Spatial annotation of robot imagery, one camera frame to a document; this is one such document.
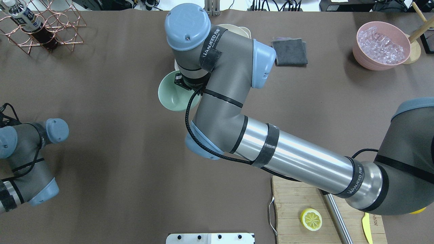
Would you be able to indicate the dark bottle in rack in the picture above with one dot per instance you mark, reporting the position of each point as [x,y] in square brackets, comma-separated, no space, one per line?
[31,24]

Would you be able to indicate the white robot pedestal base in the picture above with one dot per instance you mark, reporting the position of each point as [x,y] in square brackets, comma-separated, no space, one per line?
[211,238]

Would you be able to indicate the copper wire bottle rack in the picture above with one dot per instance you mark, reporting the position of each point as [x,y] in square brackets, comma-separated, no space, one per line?
[65,23]

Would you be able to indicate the whole yellow lemon upper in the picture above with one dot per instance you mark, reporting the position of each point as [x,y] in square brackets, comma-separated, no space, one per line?
[418,211]

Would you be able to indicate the bamboo cutting board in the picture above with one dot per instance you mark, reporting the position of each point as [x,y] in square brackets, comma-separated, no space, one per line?
[291,198]

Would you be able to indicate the pink bowl of ice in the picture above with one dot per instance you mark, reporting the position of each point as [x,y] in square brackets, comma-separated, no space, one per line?
[380,46]

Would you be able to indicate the wooden glass drying stand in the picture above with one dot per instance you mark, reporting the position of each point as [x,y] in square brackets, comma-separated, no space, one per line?
[415,48]

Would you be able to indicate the pale green bowl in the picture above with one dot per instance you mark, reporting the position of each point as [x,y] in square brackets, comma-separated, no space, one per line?
[172,96]

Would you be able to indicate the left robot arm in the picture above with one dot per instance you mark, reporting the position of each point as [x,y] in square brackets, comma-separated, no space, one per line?
[32,181]

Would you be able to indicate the yellow plastic knife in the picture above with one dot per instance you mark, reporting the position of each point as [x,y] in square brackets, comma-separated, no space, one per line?
[367,228]

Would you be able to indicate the grey folded cloth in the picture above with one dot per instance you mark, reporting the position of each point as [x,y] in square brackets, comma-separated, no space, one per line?
[290,52]

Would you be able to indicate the steel muddler black tip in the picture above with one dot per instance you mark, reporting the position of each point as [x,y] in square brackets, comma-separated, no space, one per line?
[336,216]

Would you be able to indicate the white round plate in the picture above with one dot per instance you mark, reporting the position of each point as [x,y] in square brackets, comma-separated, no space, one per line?
[243,31]

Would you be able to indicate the half lemon slice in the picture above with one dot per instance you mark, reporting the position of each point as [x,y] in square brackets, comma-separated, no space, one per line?
[311,219]

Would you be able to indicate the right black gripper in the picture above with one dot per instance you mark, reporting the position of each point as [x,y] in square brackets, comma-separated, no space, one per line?
[179,81]

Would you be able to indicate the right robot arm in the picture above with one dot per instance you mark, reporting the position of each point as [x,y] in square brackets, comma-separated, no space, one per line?
[223,66]

